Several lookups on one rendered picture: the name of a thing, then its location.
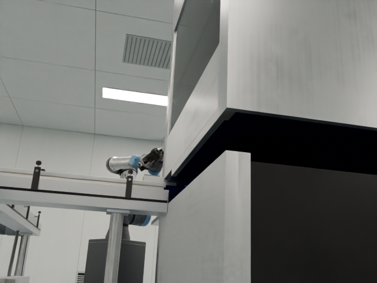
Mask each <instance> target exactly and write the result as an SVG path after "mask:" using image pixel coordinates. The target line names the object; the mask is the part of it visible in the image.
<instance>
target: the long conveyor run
mask: <svg viewBox="0 0 377 283"><path fill-rule="evenodd" d="M0 213H1V215H0V223H1V224H3V225H5V226H6V227H8V228H10V229H12V230H14V231H16V230H17V231H20V232H24V233H33V234H34V236H40V231H41V226H42V225H41V223H40V222H39V219H40V213H41V211H39V212H38V213H39V214H38V216H35V215H34V214H33V213H32V212H31V211H30V206H21V205H13V204H0Z"/></svg>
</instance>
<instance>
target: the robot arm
mask: <svg viewBox="0 0 377 283"><path fill-rule="evenodd" d="M155 149H156V150H155ZM163 156H164V147H161V148H159V149H157V148H154V149H152V150H151V152H150V153H149V154H143V155H142V156H140V155H135V154H134V155H132V156H131V157H122V158H118V157H110V158H108V159H107V161H106V168H107V170H108V171H109V172H111V173H113V174H118V175H120V178H121V179H126V177H127V176H129V174H128V170H133V174H132V175H131V176H133V180H136V179H135V177H136V175H137V174H138V169H140V171H143V170H148V173H150V174H151V175H159V173H160V172H161V170H162V168H163ZM140 162H144V165H143V166H141V167H138V165H137V164H138V163H140ZM150 219H151V216H148V215H140V214H129V215H128V216H123V226H122V238H121V239H124V240H130V234H129V230H128V225H135V226H146V225H147V224H148V223H149V222H150ZM110 223H111V218H110ZM109 229H110V224H109ZM109 229H108V231H107V234H106V236H105V239H109Z"/></svg>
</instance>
